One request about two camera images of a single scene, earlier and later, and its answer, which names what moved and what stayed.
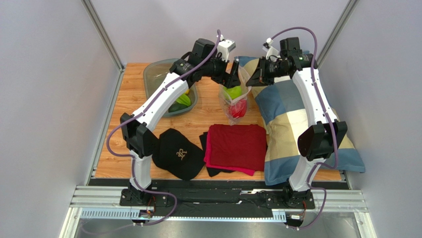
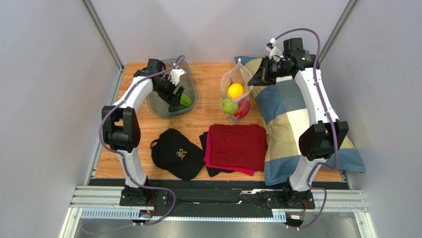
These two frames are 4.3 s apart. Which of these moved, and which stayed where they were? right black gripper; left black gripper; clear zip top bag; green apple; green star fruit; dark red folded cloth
Moved: green apple; left black gripper
Stayed: clear zip top bag; green star fruit; dark red folded cloth; right black gripper
